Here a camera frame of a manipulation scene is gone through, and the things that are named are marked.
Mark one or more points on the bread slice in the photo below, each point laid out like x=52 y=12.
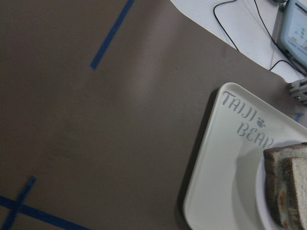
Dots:
x=296 y=177
x=275 y=177

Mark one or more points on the white round plate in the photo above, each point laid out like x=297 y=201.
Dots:
x=261 y=187

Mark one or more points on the long blue tape strip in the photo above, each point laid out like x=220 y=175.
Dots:
x=111 y=34

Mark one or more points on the cream bear serving tray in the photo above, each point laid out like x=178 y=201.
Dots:
x=226 y=189

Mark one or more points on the light blue control device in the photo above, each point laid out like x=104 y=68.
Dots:
x=291 y=29

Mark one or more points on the crossing blue tape strip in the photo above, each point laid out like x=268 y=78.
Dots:
x=16 y=208

